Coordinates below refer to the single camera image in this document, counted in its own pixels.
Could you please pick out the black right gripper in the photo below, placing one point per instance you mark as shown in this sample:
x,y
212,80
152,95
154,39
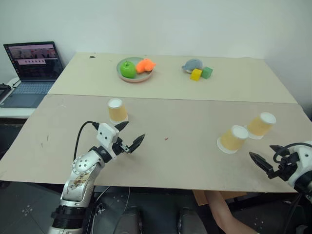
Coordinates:
x,y
287,165

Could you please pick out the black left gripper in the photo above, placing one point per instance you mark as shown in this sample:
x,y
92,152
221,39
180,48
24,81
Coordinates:
x,y
118,147

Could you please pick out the person's bare forearm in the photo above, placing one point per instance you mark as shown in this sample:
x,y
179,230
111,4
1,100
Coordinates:
x,y
221,209

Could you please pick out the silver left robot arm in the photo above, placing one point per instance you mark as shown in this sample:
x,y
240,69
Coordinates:
x,y
79,168

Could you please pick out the yellow paper cup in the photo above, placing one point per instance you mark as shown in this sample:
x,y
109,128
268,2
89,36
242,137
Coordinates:
x,y
259,126
231,141
117,112

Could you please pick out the pale green plate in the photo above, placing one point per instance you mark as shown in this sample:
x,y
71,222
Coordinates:
x,y
143,76

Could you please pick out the green toy apple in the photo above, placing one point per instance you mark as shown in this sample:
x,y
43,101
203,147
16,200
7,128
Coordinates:
x,y
128,70

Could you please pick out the orange plush toy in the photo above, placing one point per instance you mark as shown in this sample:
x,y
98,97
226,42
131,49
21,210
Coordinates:
x,y
144,65

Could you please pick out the brown cardboard piece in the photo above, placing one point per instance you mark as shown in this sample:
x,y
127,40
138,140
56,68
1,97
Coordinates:
x,y
201,197

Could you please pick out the dark rounded shape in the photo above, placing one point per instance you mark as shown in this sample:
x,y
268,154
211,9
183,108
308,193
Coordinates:
x,y
191,220
130,220

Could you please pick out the yellow foam cube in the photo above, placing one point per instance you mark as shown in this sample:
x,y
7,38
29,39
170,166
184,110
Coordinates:
x,y
196,74

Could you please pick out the grey blue plush toy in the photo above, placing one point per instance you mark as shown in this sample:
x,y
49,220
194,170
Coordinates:
x,y
192,64

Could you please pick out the green foam cube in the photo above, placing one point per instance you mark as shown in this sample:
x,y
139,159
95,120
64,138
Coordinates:
x,y
206,73

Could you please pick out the grey open laptop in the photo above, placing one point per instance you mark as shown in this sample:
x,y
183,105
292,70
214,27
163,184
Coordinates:
x,y
34,73

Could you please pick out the black device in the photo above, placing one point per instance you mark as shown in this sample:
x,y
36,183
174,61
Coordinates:
x,y
4,91

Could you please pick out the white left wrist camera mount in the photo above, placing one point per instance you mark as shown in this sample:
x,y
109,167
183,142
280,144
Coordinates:
x,y
106,135

